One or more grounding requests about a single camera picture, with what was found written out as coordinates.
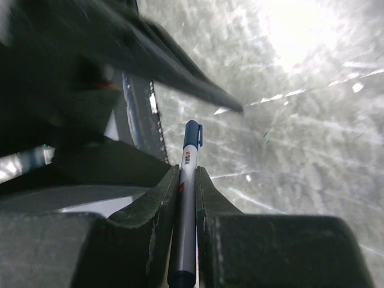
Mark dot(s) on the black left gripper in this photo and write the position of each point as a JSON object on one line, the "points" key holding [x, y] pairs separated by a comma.
{"points": [[54, 92]]}

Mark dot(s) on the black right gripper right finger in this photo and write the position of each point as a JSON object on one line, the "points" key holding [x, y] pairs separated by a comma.
{"points": [[272, 250]]}

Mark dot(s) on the blue marker cap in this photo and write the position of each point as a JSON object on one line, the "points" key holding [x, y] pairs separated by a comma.
{"points": [[193, 134]]}

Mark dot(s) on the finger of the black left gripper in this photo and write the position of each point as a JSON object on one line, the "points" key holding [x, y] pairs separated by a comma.
{"points": [[145, 48]]}

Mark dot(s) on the white marker pen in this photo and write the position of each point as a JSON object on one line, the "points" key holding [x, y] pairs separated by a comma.
{"points": [[182, 264]]}

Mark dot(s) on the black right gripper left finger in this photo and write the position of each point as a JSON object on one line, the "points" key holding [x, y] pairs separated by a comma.
{"points": [[44, 247]]}

